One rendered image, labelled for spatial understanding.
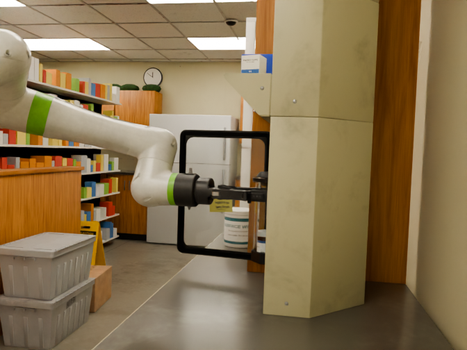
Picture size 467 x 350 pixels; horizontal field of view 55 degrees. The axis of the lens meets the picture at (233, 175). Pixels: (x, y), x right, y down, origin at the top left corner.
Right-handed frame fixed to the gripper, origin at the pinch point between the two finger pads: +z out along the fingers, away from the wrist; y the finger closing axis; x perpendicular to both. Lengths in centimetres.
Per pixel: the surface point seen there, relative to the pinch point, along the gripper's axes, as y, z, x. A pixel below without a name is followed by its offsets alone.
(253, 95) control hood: -15.4, -3.3, -24.5
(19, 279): 132, -177, 76
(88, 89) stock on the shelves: 357, -264, -78
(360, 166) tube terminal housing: -3.1, 22.5, -8.8
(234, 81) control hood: -15.7, -7.9, -27.6
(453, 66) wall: 0, 43, -34
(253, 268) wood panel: 21.8, -7.5, 25.9
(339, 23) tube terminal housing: -10.7, 15.6, -42.0
